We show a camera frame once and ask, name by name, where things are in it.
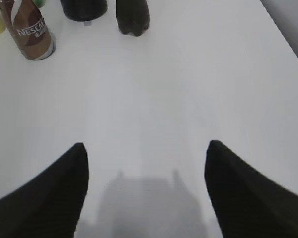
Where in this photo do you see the cola bottle red label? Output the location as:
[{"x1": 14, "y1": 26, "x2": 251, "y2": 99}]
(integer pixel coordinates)
[{"x1": 116, "y1": 0, "x2": 150, "y2": 37}]

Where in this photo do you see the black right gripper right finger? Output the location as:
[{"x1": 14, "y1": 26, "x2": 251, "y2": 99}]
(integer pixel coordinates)
[{"x1": 204, "y1": 140, "x2": 298, "y2": 238}]

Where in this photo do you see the brown Nescafe coffee bottle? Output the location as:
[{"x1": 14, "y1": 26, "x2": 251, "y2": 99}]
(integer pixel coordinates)
[{"x1": 0, "y1": 0, "x2": 55, "y2": 60}]

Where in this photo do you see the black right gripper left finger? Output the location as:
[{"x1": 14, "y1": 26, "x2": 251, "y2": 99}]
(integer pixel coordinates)
[{"x1": 0, "y1": 143, "x2": 89, "y2": 238}]

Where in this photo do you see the green soda bottle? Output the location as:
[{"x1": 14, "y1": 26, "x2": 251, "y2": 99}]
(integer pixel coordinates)
[{"x1": 33, "y1": 0, "x2": 46, "y2": 8}]

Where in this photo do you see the black ceramic mug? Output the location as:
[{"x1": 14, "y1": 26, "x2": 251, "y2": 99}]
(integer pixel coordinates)
[{"x1": 60, "y1": 0, "x2": 108, "y2": 22}]

